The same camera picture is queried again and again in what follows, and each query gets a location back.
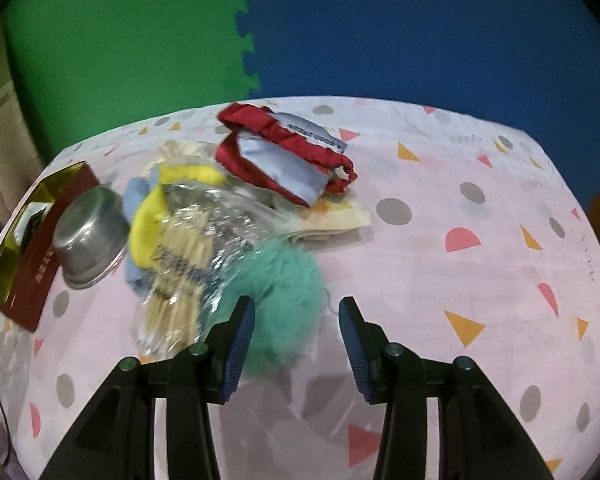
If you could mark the cream scrunchie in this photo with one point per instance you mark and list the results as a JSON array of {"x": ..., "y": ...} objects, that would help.
[{"x": 185, "y": 152}]

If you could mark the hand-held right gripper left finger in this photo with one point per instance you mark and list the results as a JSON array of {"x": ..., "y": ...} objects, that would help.
[{"x": 240, "y": 345}]

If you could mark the steel bowl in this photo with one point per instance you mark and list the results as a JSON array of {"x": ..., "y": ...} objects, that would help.
[{"x": 90, "y": 230}]

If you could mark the red trimmed blue satin pouch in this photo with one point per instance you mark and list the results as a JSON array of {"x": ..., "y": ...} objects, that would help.
[{"x": 280, "y": 160}]

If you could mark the light blue fluffy sock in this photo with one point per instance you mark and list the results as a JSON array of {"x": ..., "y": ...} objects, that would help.
[{"x": 132, "y": 195}]

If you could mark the small black object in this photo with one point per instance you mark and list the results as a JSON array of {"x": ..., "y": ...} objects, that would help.
[{"x": 32, "y": 222}]

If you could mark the yellow cloth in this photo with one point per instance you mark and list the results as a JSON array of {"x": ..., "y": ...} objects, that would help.
[{"x": 147, "y": 225}]

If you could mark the green foam puzzle mat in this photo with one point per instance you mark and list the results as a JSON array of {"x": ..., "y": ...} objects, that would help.
[{"x": 130, "y": 45}]

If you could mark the beige printed curtain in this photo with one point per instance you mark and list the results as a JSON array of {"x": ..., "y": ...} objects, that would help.
[{"x": 0, "y": 150}]

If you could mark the orange patterned cream towel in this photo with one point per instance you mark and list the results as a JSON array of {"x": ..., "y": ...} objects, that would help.
[{"x": 335, "y": 220}]

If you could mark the blue foam puzzle mat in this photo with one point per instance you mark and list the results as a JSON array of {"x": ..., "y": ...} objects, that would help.
[{"x": 420, "y": 30}]

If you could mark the teal fluffy sock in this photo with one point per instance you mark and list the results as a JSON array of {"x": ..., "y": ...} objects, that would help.
[{"x": 280, "y": 290}]

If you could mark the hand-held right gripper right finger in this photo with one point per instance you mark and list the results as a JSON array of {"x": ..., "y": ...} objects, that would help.
[{"x": 353, "y": 345}]

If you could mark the clear plastic packet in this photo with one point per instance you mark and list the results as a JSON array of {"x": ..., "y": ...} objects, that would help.
[{"x": 200, "y": 260}]

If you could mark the red and gold tin box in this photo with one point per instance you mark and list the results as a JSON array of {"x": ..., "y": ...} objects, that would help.
[{"x": 35, "y": 280}]

